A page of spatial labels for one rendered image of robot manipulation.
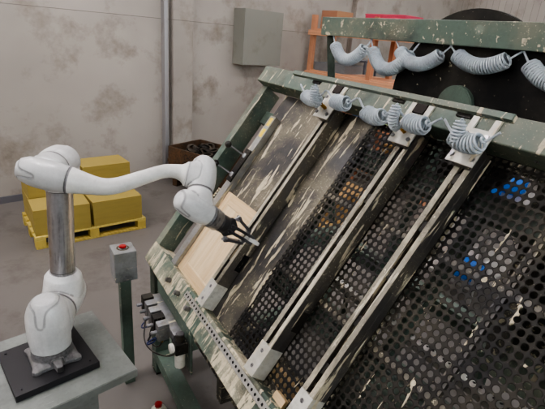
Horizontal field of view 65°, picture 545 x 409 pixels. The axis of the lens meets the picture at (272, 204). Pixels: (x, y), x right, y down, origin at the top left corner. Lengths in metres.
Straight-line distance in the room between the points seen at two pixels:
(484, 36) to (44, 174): 1.76
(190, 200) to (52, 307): 0.69
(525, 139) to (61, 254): 1.75
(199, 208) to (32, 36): 4.24
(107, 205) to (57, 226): 2.74
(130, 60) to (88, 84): 0.61
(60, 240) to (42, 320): 0.32
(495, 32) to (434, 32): 0.30
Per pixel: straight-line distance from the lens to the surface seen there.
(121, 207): 4.73
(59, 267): 2.03
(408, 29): 2.29
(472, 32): 2.07
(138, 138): 6.21
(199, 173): 1.72
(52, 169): 1.71
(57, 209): 1.92
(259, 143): 2.31
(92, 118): 5.92
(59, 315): 1.93
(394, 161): 1.65
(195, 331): 2.02
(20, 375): 2.05
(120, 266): 2.49
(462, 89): 2.09
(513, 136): 1.48
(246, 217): 2.10
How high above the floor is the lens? 2.08
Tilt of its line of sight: 22 degrees down
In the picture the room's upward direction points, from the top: 5 degrees clockwise
